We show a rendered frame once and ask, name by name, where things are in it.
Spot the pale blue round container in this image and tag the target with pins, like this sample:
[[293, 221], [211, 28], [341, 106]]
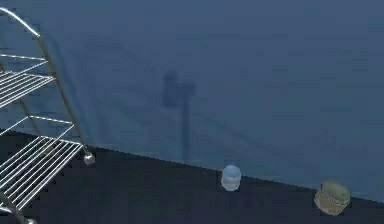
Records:
[[231, 178]]

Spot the yellow round container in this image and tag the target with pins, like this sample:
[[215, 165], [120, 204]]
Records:
[[332, 198]]

